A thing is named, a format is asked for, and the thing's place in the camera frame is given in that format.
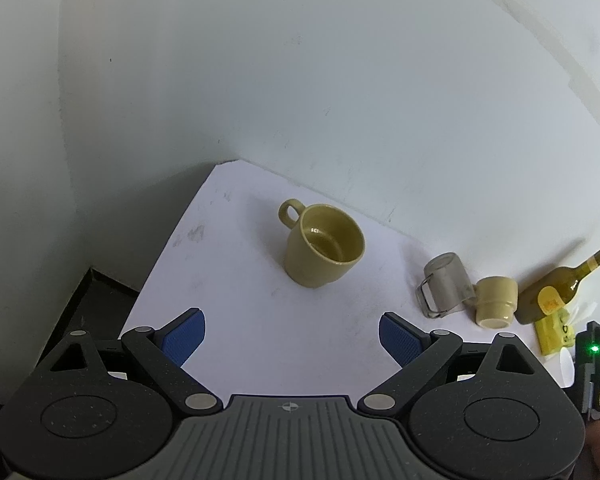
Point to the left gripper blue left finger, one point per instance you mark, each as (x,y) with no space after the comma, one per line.
(159,356)

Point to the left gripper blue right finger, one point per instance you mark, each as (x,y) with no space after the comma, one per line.
(423,359)

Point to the olive green upright mug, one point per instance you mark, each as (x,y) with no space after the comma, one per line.
(324,243)

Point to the yellow tissue pack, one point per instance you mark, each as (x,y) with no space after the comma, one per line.
(555,332)

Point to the grey translucent plastic mug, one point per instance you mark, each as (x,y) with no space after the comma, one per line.
(446,287)

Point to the olive green wine bottle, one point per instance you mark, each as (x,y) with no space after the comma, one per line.
(553,291)

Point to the beige ceramic stacking mug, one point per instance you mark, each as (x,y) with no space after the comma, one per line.
(496,302)

